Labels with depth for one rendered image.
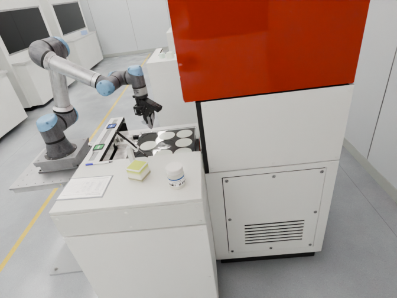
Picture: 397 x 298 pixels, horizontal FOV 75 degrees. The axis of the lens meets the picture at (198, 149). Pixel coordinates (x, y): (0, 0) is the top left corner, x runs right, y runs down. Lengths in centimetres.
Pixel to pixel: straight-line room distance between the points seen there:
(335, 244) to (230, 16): 169
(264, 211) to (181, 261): 59
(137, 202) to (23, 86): 510
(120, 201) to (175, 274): 49
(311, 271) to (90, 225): 142
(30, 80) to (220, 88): 500
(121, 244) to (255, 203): 75
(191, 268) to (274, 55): 102
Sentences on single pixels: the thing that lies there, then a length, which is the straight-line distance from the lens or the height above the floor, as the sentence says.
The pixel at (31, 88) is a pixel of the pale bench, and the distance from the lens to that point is 595.
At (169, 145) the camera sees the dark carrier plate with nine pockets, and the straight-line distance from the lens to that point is 152.
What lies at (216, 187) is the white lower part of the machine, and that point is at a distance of 144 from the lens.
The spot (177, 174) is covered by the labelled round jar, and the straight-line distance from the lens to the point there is 103.
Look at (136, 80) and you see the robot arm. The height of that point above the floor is 128.
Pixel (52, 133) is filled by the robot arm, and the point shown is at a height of 105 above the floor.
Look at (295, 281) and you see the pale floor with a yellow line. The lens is 196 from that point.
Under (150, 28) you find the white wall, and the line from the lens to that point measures 939.
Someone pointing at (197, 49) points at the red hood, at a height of 144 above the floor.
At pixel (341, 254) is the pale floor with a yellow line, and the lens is 215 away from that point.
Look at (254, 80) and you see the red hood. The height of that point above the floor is 129.
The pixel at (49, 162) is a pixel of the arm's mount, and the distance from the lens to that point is 177.
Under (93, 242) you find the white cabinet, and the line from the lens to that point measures 129.
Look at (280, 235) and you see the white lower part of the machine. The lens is 180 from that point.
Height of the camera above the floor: 165
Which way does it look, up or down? 32 degrees down
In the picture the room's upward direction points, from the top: 8 degrees counter-clockwise
